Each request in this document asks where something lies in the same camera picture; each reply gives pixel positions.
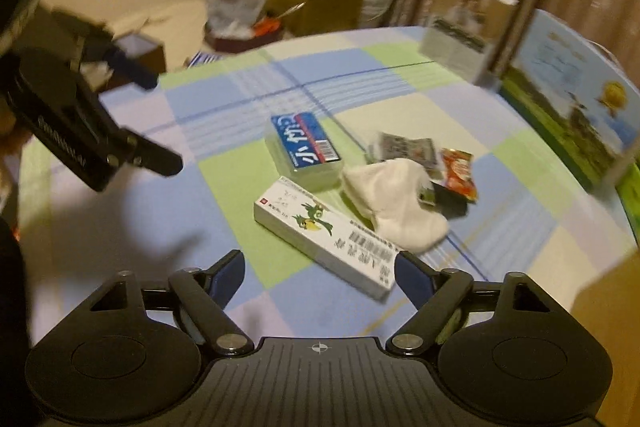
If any white long medicine box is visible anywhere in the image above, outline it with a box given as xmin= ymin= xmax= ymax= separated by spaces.
xmin=254 ymin=176 xmax=399 ymax=301

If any white cloth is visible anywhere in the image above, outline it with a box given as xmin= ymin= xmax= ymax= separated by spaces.
xmin=341 ymin=158 xmax=449 ymax=255

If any red snack packet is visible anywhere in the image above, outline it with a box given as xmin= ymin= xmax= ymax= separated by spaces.
xmin=440 ymin=148 xmax=478 ymax=202

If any grey snack packet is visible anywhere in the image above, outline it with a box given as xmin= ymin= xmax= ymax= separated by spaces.
xmin=366 ymin=132 xmax=442 ymax=180

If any blue labelled clear case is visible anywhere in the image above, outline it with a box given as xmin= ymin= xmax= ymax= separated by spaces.
xmin=265 ymin=112 xmax=343 ymax=192

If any dark wooden tray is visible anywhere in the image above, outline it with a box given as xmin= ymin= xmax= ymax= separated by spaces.
xmin=203 ymin=23 xmax=284 ymax=54

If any checkered tablecloth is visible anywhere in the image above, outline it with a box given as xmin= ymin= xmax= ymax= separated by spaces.
xmin=20 ymin=27 xmax=634 ymax=338

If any brown cardboard box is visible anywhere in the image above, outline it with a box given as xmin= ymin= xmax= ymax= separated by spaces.
xmin=572 ymin=253 xmax=640 ymax=426

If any green tissue pack bundle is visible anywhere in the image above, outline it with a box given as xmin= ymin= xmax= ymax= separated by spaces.
xmin=616 ymin=161 xmax=640 ymax=242

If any blue milk carton box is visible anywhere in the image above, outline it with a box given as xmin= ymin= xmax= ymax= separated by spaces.
xmin=500 ymin=10 xmax=639 ymax=192

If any white product box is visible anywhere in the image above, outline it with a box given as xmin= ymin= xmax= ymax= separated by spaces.
xmin=420 ymin=0 xmax=518 ymax=83

